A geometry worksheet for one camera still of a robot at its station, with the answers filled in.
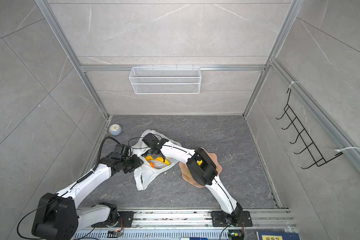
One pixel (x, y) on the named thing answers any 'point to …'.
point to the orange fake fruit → (152, 164)
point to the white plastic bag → (148, 147)
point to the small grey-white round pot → (115, 129)
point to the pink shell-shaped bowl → (187, 175)
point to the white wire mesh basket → (165, 80)
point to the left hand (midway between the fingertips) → (142, 159)
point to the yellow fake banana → (151, 158)
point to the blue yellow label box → (276, 235)
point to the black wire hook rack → (314, 152)
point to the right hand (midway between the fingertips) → (157, 149)
